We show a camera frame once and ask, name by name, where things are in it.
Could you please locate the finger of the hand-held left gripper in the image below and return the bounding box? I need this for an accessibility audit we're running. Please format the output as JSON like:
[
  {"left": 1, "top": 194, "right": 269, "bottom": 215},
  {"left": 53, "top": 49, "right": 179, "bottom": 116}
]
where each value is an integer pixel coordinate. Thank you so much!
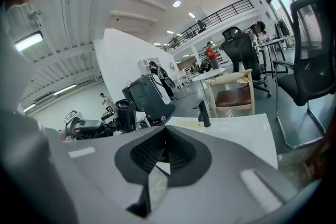
[{"left": 83, "top": 120, "right": 108, "bottom": 131}]

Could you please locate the black and white wheeled machine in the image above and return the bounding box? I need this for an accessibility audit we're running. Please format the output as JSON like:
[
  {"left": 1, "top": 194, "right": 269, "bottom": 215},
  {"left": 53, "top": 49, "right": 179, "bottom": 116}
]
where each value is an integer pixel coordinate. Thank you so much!
[{"left": 122, "top": 73, "right": 176, "bottom": 124}]

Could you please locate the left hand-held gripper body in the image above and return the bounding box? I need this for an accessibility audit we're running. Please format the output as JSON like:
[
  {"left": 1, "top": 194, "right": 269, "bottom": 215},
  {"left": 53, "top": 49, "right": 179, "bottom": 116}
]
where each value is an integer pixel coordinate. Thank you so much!
[{"left": 64, "top": 110, "right": 90, "bottom": 143}]

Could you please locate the black high-back office chair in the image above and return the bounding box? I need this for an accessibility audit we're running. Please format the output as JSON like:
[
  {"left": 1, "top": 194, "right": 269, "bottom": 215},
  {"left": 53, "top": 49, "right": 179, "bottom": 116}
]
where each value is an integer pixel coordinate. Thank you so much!
[{"left": 222, "top": 26, "right": 271, "bottom": 99}]

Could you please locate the beige wooden strip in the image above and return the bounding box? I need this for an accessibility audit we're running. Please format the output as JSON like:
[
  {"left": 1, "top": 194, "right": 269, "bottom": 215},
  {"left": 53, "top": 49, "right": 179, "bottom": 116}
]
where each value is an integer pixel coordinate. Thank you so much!
[{"left": 174, "top": 117, "right": 204, "bottom": 129}]

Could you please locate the black faucet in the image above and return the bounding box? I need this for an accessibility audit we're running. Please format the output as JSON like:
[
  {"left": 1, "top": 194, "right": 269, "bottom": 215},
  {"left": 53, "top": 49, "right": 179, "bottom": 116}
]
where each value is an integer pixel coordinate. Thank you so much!
[{"left": 193, "top": 100, "right": 212, "bottom": 129}]

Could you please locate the white desk with black legs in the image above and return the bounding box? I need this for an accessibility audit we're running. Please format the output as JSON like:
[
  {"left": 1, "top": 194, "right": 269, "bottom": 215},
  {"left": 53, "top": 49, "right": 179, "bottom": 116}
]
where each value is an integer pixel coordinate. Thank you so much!
[{"left": 258, "top": 37, "right": 289, "bottom": 79}]

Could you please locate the round white table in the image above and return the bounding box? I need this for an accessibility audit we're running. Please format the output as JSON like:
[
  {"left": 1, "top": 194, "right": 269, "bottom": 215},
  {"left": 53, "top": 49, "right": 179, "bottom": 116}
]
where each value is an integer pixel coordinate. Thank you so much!
[{"left": 193, "top": 67, "right": 226, "bottom": 98}]

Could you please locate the white cabinet with shelves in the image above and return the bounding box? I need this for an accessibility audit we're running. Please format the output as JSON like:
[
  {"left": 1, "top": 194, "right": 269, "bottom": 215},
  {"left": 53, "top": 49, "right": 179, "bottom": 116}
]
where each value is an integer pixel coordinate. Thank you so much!
[{"left": 139, "top": 59, "right": 158, "bottom": 73}]

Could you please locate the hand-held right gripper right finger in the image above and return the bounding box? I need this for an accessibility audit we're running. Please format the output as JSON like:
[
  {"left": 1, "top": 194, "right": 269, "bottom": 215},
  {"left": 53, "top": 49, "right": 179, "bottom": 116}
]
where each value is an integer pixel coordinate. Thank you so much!
[{"left": 146, "top": 124, "right": 300, "bottom": 224}]

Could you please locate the coat rack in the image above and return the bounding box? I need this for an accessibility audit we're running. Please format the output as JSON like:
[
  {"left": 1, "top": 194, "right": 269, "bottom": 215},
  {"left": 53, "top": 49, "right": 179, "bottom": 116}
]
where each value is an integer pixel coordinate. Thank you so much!
[{"left": 274, "top": 16, "right": 291, "bottom": 40}]

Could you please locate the long ceiling lamp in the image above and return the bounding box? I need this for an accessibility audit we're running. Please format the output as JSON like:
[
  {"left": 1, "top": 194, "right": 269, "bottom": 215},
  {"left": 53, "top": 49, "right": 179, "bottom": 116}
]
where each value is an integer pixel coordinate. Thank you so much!
[{"left": 14, "top": 30, "right": 44, "bottom": 52}]

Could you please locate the black mesh cantilever chair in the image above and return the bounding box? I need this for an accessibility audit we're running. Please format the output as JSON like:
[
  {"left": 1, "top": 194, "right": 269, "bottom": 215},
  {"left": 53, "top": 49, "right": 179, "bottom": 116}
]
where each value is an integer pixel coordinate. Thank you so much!
[{"left": 272, "top": 0, "right": 336, "bottom": 150}]

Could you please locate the black balcony railing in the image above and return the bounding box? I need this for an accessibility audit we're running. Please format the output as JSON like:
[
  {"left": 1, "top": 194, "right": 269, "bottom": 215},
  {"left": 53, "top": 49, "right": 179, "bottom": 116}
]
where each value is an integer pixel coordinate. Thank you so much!
[{"left": 164, "top": 0, "right": 255, "bottom": 52}]

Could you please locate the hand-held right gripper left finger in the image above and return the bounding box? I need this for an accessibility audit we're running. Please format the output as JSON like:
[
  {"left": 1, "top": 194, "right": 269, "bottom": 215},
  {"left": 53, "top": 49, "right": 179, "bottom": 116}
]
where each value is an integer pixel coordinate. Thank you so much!
[{"left": 64, "top": 125, "right": 168, "bottom": 224}]

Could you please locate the person's white shirt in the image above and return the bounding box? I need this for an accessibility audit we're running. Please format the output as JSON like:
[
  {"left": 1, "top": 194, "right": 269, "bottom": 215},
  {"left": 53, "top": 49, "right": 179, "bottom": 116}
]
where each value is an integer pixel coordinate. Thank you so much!
[{"left": 0, "top": 2, "right": 66, "bottom": 224}]

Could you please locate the wooden chair with brown seat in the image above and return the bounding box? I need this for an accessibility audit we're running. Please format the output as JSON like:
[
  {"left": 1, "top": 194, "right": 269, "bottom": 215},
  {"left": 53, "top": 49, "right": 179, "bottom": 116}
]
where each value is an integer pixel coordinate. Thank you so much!
[{"left": 204, "top": 68, "right": 255, "bottom": 119}]

